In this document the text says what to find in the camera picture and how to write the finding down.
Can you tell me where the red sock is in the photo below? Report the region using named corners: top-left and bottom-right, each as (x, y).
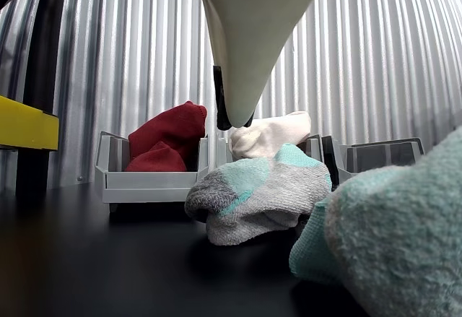
top-left (125, 100), bottom-right (209, 173)

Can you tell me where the grey sock with teal stripes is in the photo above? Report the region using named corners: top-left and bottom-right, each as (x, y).
top-left (184, 142), bottom-right (333, 247)

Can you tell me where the white sock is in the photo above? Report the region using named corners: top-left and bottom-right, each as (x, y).
top-left (228, 110), bottom-right (312, 161)

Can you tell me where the yellow block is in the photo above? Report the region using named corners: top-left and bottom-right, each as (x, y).
top-left (0, 95), bottom-right (60, 151)

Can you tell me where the fuzzy teal and grey sock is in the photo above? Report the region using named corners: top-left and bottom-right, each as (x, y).
top-left (289, 125), bottom-right (462, 317)

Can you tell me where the grey plastic storage bin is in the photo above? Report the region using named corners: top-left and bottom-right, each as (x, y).
top-left (321, 136), bottom-right (426, 188)
top-left (95, 131), bottom-right (211, 204)
top-left (215, 133), bottom-right (325, 173)

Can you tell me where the black metal frame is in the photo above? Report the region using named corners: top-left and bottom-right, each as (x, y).
top-left (0, 0), bottom-right (69, 194)

